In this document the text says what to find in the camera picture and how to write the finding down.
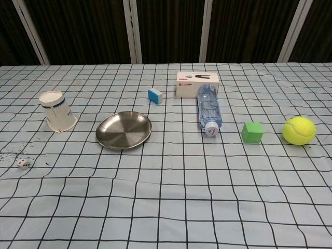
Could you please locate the round metal plate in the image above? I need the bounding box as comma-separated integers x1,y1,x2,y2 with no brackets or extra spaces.
95,110,153,150

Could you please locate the white paper cup blue stripe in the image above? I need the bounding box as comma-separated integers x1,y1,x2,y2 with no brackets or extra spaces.
38,90,78,133

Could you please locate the small white die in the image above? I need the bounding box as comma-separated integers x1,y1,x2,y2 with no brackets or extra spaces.
16,158,31,171

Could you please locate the blue and white eraser block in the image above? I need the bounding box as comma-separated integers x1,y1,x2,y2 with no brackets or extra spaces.
147,88,164,105

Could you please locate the white cardboard product box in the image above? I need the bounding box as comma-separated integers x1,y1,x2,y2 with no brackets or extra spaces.
176,72,220,98

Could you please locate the clear plastic water bottle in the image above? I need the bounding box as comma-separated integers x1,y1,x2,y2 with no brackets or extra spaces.
196,83,224,137

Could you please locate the checked light blue tablecloth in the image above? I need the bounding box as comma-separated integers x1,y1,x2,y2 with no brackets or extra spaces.
0,62,332,249

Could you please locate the green cube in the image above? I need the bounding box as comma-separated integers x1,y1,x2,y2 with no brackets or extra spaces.
241,121,265,144

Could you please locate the yellow tennis ball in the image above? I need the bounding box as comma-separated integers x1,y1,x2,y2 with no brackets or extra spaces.
282,116,317,146

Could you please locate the white frame post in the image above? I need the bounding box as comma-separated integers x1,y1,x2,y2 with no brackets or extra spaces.
11,0,50,65
278,0,314,63
122,0,143,64
199,0,218,63

